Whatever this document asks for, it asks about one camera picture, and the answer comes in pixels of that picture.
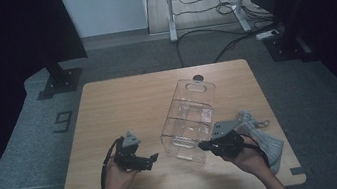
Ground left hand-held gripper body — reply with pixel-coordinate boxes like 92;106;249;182
109;128;151;176

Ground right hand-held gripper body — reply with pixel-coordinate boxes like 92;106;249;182
205;117;248;162

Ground left hand-held gripper black cable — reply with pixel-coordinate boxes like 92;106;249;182
94;137;132;189

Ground tangled black cables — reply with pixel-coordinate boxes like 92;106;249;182
171;0;276;37

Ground right hand-held gripper black cable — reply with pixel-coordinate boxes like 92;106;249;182
243;139;271;172

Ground hand-held gripper black cable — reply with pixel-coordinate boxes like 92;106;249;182
243;139;271;172
94;137;132;189

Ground black floor cable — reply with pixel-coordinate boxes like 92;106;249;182
209;22;283;64
173;20;261;70

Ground black table cable grommet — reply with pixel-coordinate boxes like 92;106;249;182
192;73;205;85

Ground person's right hand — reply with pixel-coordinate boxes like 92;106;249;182
227;141;272;184

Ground person's left hand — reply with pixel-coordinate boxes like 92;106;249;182
98;155;142;189

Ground white power strip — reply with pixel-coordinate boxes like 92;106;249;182
254;27;281;42

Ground clear acrylic divided organizer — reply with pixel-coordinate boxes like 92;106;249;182
152;74;228;171

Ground black stand with base plate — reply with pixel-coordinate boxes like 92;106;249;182
261;19;316;69
32;58;87;102

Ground black floor tape mark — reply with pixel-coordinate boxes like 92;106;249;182
50;110;76;135

